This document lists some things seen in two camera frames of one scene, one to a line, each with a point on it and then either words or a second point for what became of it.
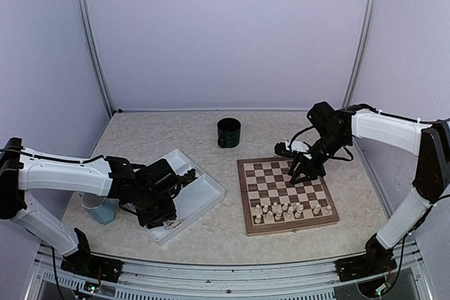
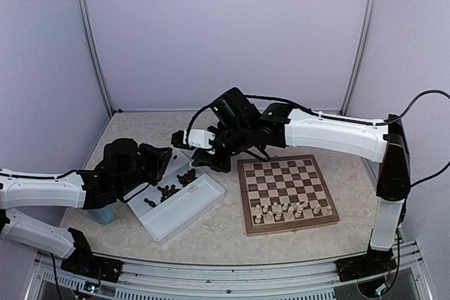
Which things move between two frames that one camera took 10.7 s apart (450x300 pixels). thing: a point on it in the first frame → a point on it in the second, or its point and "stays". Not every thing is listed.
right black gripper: (309, 167) → (223, 164)
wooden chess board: (271, 204) stays
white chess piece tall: (290, 216) stays
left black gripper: (169, 213) → (159, 160)
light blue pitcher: (100, 208) stays
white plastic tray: (191, 201) stays
